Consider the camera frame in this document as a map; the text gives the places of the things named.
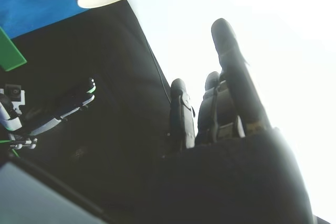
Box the green cube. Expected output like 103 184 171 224
0 26 28 72

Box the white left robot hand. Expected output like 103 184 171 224
146 18 316 224

